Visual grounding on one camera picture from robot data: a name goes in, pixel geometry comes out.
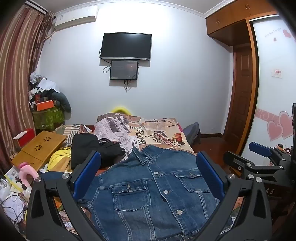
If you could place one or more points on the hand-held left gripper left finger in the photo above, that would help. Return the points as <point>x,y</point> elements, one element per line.
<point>87,171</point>

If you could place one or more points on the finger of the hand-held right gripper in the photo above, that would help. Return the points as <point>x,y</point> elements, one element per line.
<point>240,163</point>
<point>259,149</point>

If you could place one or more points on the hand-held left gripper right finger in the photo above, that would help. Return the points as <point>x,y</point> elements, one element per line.
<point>210,173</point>

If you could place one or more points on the blue denim jacket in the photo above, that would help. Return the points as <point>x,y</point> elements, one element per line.
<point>148,192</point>

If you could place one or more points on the pile of clothes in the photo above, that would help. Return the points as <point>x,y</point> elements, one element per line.
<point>49,88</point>

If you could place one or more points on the black handbag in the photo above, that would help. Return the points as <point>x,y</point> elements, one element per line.
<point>92,150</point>

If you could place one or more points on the yellow cloth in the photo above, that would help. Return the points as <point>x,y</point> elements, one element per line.
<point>59,160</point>

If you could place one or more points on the orange printed bedsheet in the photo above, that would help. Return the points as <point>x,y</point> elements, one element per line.
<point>238,205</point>

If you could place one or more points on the striped cloth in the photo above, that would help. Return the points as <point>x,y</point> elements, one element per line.
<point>74,129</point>

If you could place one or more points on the grey purple backpack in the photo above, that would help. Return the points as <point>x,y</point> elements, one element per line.
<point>192,133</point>

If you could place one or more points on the white heart-print sliding door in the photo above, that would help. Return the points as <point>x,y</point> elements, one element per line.
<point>272,104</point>

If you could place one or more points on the magenta cloth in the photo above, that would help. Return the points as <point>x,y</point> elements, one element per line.
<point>179,128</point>

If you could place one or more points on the wooden lap desk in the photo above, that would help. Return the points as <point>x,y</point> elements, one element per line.
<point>38,148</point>

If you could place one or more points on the brown wooden door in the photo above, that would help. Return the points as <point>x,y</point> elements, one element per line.
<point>241,97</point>

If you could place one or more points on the pink toy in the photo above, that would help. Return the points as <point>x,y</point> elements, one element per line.
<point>26,170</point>

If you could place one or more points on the green patterned bag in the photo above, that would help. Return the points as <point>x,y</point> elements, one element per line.
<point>47,119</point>

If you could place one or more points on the yellow curved object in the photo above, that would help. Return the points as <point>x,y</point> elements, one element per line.
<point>120,109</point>

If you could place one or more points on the printed quilt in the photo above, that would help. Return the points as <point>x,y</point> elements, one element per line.
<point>148,132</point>

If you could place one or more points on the red box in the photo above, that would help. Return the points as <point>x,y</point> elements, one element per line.
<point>23,139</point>

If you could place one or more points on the pile of papers and bags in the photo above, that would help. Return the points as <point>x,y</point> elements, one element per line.
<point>12,190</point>

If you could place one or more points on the red white sticker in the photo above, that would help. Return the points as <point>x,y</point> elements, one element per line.
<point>277,73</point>

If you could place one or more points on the orange box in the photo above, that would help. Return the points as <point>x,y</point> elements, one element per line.
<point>45,105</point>

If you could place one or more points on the small black monitor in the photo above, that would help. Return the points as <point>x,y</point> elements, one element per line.
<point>123,69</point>

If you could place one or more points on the striped red curtain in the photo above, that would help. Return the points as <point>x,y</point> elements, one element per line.
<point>18,69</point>

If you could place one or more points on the wooden wardrobe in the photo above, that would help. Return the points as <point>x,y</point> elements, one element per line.
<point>229,20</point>

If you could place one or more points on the white air conditioner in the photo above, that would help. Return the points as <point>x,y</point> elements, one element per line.
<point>74,17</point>

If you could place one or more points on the wall-mounted black television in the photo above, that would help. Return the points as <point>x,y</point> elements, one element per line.
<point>126,46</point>

